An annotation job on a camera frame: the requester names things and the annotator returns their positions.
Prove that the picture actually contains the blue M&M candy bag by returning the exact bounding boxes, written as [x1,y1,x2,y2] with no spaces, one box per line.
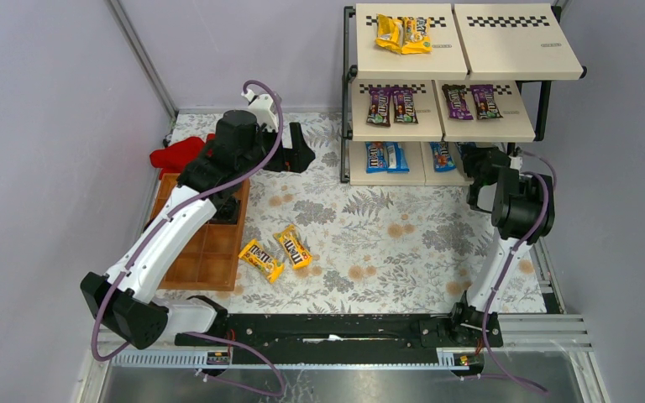
[455,142,477,160]

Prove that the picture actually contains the purple candy bag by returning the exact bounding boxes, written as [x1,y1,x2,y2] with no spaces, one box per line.
[469,84,503,120]
[442,84,473,121]

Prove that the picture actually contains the blue white candy bag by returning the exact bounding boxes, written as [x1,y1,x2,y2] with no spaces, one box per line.
[385,142,410,174]

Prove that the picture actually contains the yellow candy bag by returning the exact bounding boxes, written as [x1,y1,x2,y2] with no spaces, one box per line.
[375,14,404,55]
[238,238,284,284]
[274,224,312,270]
[401,17,432,55]

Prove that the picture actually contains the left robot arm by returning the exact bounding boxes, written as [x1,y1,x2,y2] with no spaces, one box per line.
[80,110,315,361]

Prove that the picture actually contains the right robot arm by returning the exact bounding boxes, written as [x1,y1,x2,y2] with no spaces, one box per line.
[449,143,555,338]

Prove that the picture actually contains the blue candy bag on shelf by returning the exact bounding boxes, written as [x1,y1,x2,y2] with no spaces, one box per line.
[365,142,388,174]

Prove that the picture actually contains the brown candy bag left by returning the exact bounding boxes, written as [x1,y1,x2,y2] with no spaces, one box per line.
[366,87,391,127]

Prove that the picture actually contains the brown candy bag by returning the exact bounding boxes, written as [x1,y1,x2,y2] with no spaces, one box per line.
[392,87,418,124]
[366,87,391,127]

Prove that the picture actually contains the brown candy bag right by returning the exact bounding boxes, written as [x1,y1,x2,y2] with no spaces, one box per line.
[392,87,418,124]

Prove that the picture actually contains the three-tier shelf rack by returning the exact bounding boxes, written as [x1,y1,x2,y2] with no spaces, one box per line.
[339,3,586,186]

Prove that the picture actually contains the black rolled sock right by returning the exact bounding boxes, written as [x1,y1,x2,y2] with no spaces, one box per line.
[211,197,241,225]

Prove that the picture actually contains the floral table mat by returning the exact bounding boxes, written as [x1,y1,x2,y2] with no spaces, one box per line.
[158,112,546,316]

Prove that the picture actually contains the red cloth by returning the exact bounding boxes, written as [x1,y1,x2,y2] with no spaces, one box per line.
[149,133,216,179]

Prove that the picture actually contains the wooden compartment tray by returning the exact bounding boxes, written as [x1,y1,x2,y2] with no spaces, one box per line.
[159,181,250,291]

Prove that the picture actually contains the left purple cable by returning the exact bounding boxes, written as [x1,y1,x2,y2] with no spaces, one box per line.
[89,79,287,398]

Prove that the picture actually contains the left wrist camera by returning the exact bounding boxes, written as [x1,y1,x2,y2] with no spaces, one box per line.
[241,89,280,132]

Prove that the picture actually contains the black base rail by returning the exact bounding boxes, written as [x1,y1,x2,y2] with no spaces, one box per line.
[207,302,504,366]

